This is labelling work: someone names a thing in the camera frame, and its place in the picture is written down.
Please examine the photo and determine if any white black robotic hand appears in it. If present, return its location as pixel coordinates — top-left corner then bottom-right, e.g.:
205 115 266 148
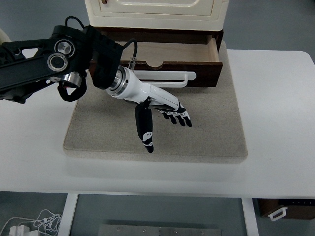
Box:
106 66 192 153

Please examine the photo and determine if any dark wooden drawer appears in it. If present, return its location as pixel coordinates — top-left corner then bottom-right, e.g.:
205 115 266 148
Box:
89 34 223 88

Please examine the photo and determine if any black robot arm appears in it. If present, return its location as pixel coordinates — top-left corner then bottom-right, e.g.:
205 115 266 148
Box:
0 24 137 104

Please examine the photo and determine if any dark wooden cabinet base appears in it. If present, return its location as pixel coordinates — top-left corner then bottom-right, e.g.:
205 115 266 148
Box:
94 27 223 53

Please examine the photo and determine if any cream upper cabinet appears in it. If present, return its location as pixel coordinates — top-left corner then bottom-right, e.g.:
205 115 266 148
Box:
85 0 229 31

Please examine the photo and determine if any brown drawer on floor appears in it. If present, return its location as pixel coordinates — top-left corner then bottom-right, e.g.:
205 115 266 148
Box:
257 199 315 221

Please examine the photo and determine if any grey felt pad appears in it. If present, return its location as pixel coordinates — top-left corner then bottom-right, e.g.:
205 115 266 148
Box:
63 44 248 163

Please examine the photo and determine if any cream fabric cover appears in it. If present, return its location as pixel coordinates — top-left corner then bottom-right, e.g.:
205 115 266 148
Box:
0 29 11 44

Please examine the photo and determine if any white table leg left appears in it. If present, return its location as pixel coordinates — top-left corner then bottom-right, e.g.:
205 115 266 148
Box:
58 193 79 236

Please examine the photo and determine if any white table leg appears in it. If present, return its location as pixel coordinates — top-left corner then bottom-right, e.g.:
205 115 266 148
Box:
241 198 259 236
58 193 79 236

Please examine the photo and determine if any white table leg right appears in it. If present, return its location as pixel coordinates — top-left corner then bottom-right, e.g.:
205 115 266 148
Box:
241 198 259 236

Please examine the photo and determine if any white power adapter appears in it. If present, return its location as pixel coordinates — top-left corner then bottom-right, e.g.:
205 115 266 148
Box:
9 225 30 236

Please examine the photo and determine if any white drawer handle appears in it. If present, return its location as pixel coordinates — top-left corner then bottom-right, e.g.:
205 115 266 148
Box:
134 70 196 88

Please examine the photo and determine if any grey metal base plate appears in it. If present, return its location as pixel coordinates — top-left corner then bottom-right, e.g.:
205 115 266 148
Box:
97 224 222 236

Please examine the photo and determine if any white cable bundle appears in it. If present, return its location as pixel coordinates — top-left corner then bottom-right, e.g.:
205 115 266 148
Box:
0 209 63 236

